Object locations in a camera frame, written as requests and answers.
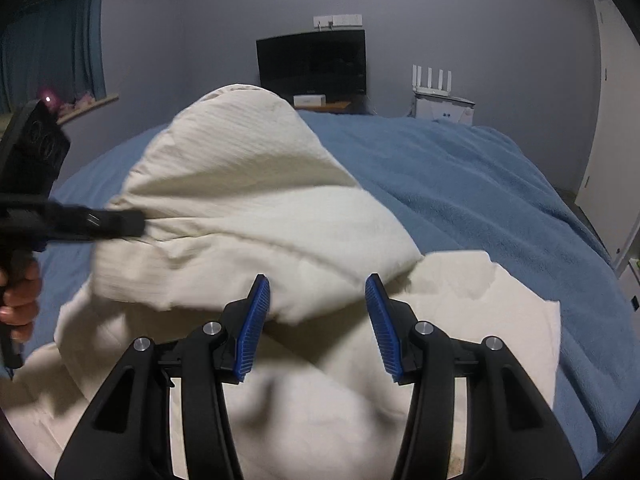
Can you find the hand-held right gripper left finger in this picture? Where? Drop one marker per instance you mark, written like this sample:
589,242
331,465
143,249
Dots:
252,330

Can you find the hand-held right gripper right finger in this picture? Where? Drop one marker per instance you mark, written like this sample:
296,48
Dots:
385,330

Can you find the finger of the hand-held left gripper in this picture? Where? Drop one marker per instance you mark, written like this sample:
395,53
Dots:
100,222

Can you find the white hooded jacket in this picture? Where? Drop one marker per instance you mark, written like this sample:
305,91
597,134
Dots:
225,185

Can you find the person's left hand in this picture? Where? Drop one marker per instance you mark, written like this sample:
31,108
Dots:
25,305

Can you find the wooden window sill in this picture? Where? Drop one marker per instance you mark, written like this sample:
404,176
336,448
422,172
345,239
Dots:
95,102

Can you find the blue curtain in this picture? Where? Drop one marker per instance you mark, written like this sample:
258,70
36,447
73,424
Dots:
50,50

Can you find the blue fleece blanket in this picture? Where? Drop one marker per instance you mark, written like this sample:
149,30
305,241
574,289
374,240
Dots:
475,185

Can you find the white router carton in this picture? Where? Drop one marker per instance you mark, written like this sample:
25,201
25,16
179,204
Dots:
445,112

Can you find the wooden desk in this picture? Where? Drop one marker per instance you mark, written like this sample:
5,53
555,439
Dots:
342,106

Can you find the small white box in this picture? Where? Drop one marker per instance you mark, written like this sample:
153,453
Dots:
310,101

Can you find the white router with antennas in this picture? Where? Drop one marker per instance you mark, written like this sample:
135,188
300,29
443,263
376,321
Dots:
440,92

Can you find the black monitor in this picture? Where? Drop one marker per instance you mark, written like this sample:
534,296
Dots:
310,65

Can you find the white door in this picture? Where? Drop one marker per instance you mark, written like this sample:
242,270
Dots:
615,135

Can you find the white wall socket panel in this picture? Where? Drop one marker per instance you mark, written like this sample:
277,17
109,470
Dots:
345,20

